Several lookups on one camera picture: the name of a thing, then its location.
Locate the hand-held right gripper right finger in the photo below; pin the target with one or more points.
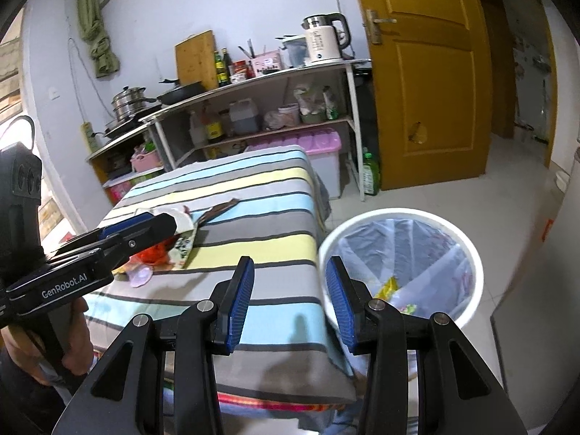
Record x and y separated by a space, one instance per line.
340 312

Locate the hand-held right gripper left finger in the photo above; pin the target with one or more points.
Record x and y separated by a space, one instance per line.
240 308

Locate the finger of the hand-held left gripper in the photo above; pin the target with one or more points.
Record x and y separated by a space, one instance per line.
145 235
127 225

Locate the red snack wrapper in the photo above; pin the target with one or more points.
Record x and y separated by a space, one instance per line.
154 253

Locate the white floral wrapper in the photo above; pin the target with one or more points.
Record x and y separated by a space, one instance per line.
183 244

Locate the white paper wrapper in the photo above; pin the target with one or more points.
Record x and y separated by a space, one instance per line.
181 218

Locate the pale pink plastic scrap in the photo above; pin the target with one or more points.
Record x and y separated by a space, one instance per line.
140 276

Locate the brown wrapper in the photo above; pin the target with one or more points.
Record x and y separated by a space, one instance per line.
217 210

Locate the white round trash bin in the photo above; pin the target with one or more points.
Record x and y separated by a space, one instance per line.
398 244

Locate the person's left hand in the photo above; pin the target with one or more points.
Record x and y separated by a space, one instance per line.
79 340

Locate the yellow wrapper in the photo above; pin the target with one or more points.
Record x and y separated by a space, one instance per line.
387 287

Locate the pink plastic basket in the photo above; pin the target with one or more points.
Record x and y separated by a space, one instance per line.
145 161

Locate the striped table cloth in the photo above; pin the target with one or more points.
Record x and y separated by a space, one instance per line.
253 217

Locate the yellow power strip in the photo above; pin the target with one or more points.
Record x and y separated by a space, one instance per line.
88 136

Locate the black induction stove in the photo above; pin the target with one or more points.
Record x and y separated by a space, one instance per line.
122 127

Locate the clear plastic bottle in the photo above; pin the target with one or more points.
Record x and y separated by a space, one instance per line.
197 129

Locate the steel steamer pot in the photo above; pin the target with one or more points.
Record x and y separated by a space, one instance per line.
127 102

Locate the yellow label bottle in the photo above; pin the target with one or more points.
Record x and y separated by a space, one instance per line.
213 129

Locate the black frying pan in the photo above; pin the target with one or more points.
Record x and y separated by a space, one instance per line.
181 93

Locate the plastic jug of dark liquid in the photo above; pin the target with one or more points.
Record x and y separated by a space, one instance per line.
242 115

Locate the wooden cutting board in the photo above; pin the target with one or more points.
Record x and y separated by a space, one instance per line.
195 61

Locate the green oil bottle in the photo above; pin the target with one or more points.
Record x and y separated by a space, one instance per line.
221 70

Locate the white plastic tub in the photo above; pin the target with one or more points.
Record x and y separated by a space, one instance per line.
289 114

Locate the dark sauce bottle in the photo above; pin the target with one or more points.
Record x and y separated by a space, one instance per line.
228 64

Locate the red sauce jar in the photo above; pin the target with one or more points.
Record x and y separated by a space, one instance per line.
240 70

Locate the green hanging cloth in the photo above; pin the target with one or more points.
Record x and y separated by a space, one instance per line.
97 31

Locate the grey cabinet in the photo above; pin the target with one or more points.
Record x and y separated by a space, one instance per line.
539 349

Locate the pink utensil box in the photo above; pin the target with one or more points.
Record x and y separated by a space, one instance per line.
265 63

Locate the green and white food bags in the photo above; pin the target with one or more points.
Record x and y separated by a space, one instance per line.
317 102

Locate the white shelf rack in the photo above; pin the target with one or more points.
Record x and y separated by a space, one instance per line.
290 72

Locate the orange plastic container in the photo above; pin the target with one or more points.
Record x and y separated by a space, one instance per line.
547 229

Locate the yellow wooden door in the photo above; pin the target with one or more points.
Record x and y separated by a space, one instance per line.
430 99

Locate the black appliance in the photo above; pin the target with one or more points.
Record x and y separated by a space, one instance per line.
362 77

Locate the clear lidded container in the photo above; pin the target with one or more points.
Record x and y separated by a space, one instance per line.
294 50

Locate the white basin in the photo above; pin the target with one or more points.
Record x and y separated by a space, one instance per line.
562 181

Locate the white electric kettle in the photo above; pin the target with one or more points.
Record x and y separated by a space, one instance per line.
324 38

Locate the wooden door frame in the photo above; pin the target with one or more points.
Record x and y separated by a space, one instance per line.
552 99

